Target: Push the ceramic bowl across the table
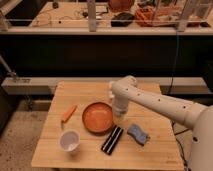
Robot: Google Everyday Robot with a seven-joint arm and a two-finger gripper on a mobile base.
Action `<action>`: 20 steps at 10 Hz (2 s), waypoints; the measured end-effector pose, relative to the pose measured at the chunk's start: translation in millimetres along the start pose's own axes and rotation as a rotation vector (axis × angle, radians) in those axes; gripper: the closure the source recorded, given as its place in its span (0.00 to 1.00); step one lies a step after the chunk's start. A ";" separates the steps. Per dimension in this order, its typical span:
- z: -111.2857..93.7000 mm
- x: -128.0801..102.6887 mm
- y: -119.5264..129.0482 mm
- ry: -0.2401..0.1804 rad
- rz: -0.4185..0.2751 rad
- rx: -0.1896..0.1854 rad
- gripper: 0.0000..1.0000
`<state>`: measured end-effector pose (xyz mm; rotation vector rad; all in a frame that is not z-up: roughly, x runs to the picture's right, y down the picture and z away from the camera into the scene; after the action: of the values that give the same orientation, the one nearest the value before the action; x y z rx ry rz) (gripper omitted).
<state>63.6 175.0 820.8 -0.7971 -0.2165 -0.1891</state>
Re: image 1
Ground brown pot on shelf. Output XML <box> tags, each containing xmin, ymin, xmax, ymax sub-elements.
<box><xmin>108</xmin><ymin>0</ymin><xmax>134</xmax><ymax>12</ymax></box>

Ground white plastic cup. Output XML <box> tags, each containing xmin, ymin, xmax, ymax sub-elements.
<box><xmin>59</xmin><ymin>130</ymin><xmax>80</xmax><ymax>155</ymax></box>

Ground dark bowl on shelf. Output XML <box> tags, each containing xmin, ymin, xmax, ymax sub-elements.
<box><xmin>111</xmin><ymin>12</ymin><xmax>134</xmax><ymax>27</ymax></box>

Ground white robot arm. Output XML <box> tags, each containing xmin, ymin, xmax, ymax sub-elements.
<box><xmin>110</xmin><ymin>76</ymin><xmax>213</xmax><ymax>171</ymax></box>

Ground black cables on floor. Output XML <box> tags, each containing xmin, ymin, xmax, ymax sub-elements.
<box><xmin>171</xmin><ymin>121</ymin><xmax>191</xmax><ymax>171</ymax></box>

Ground blue cable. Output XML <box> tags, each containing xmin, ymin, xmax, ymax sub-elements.
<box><xmin>166</xmin><ymin>32</ymin><xmax>180</xmax><ymax>96</ymax></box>

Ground orange ceramic bowl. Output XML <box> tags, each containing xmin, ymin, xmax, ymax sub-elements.
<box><xmin>82</xmin><ymin>102</ymin><xmax>113</xmax><ymax>134</ymax></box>

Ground white plastic bottle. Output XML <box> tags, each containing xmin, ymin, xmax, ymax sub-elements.
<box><xmin>108</xmin><ymin>81</ymin><xmax>114</xmax><ymax>100</ymax></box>

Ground orange box on shelf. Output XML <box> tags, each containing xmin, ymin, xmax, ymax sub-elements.
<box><xmin>134</xmin><ymin>7</ymin><xmax>202</xmax><ymax>28</ymax></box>

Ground black white striped eraser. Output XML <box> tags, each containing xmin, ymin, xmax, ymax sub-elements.
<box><xmin>101</xmin><ymin>125</ymin><xmax>123</xmax><ymax>155</ymax></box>

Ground orange carrot toy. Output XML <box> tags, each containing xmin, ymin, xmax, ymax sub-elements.
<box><xmin>61</xmin><ymin>105</ymin><xmax>77</xmax><ymax>123</ymax></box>

